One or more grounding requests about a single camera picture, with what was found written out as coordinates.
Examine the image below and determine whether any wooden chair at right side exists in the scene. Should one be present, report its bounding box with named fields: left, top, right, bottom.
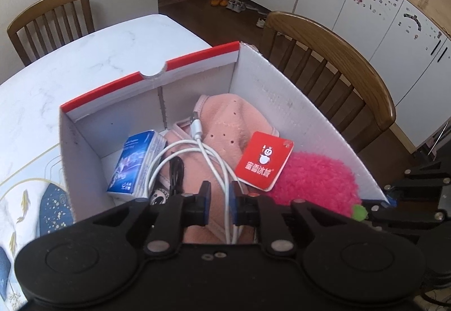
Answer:
left=258, top=12, right=396, bottom=152

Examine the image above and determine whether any small round panda badge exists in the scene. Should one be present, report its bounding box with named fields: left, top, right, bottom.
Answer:
left=150, top=187, right=170, bottom=205

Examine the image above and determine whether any red white cardboard box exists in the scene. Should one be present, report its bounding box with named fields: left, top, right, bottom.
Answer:
left=60, top=41, right=386, bottom=221

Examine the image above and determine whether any white cabinet row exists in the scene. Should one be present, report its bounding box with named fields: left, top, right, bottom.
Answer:
left=250, top=0, right=450, bottom=147

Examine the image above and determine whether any white usb cable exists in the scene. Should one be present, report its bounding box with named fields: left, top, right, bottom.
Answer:
left=143, top=113, right=248, bottom=245

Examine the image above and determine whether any red paper tag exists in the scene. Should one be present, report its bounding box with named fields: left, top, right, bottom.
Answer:
left=235, top=132, right=294, bottom=193

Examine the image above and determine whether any wooden chair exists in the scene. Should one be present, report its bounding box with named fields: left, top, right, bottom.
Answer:
left=258, top=12, right=396, bottom=152
left=7, top=0, right=95, bottom=66

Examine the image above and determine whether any black cable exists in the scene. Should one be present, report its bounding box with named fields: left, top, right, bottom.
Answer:
left=168, top=154, right=187, bottom=197

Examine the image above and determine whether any blue tissue pack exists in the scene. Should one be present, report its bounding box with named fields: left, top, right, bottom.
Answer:
left=106, top=130, right=167, bottom=201

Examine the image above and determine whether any wooden chair at far side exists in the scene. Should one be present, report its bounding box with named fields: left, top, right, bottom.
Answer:
left=7, top=0, right=95, bottom=66

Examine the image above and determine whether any pink fleece hat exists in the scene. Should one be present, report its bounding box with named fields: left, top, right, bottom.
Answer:
left=180, top=93, right=279, bottom=244

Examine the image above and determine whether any pink plush toy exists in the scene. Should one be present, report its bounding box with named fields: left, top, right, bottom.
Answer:
left=267, top=152, right=368, bottom=222

